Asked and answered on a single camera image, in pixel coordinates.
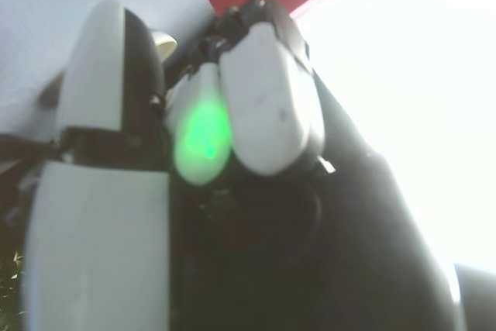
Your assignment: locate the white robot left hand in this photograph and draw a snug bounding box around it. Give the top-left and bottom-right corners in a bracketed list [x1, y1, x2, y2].
[0, 0, 350, 331]

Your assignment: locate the black frying pan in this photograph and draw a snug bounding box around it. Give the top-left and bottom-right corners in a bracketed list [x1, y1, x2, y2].
[309, 71, 496, 331]

